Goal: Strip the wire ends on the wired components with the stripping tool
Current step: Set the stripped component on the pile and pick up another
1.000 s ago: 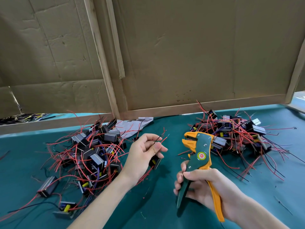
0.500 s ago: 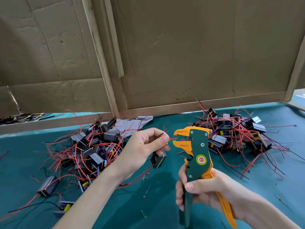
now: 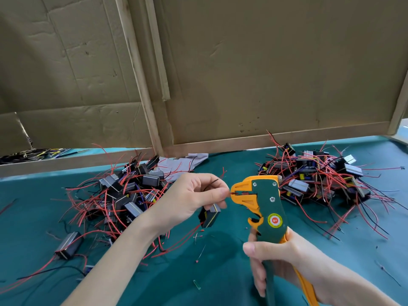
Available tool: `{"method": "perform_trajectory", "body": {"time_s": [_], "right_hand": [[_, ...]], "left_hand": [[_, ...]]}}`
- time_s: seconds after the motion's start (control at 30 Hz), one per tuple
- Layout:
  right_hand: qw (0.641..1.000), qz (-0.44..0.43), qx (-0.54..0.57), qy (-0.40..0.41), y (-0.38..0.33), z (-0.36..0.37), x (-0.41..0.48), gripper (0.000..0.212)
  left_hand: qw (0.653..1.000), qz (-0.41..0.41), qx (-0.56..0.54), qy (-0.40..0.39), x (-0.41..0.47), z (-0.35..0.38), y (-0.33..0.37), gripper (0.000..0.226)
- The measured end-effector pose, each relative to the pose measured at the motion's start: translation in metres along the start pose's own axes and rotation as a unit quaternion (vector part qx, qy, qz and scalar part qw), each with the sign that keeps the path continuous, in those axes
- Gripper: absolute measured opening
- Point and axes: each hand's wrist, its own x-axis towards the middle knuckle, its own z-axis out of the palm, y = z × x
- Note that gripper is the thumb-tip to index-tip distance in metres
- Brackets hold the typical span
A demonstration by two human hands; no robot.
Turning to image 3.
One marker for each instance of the person's right hand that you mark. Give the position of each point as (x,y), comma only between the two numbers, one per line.
(299,264)

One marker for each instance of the person's left hand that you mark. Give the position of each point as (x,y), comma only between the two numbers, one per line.
(178,200)

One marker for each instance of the person's left forearm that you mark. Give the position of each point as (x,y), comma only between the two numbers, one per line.
(108,271)

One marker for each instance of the person's right forearm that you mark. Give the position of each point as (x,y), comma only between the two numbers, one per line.
(363,291)

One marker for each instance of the crumpled grey plastic bag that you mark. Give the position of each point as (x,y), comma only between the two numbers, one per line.
(182,165)

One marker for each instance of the thin wooden strip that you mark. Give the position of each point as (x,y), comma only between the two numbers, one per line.
(157,47)

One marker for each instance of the flat grey board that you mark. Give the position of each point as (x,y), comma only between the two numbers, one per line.
(401,134)

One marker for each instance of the smooth brown cardboard panel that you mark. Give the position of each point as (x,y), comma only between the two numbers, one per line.
(280,60)

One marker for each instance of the creased brown cardboard panel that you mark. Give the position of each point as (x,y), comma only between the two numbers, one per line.
(57,60)

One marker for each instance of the long wooden bottom rail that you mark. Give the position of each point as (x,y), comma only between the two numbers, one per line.
(280,138)

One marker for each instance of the short wooden bottom rail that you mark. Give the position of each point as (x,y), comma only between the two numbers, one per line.
(64,163)

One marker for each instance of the wide wooden post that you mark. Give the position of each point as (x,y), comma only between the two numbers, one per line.
(138,73)

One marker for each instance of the wooden corner post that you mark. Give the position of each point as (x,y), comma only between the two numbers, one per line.
(398,108)

